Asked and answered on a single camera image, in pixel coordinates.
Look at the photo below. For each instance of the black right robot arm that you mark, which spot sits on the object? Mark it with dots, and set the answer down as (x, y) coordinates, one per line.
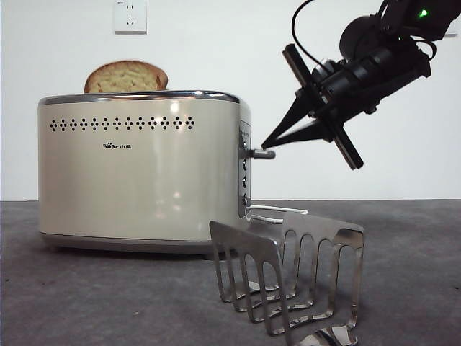
(432, 18)

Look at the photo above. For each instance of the stainless steel toast rack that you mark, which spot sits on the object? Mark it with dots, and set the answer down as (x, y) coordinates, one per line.
(245, 241)

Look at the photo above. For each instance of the cream Bear toaster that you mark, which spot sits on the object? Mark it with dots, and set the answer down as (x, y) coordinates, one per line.
(108, 180)

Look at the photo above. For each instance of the grey toaster lever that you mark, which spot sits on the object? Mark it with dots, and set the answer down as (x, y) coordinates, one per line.
(264, 154)

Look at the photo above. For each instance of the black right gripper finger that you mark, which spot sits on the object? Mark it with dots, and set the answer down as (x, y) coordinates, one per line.
(309, 133)
(293, 111)

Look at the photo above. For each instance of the brown-crusted bread slice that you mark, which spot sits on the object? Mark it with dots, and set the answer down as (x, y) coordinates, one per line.
(126, 79)

